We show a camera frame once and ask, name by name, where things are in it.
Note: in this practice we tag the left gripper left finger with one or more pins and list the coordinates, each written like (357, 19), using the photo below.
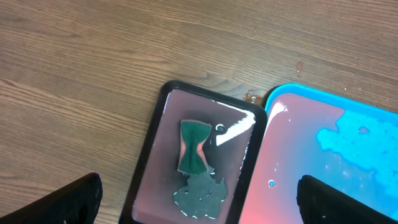
(75, 203)

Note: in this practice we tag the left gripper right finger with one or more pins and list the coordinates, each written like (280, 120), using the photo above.
(320, 203)

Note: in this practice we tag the green and orange sponge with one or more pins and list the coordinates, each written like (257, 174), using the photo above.
(193, 134)

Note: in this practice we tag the teal plastic tray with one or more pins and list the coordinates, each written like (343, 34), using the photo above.
(346, 144)

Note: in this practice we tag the black plastic tray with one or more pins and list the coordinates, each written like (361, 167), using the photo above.
(159, 193)

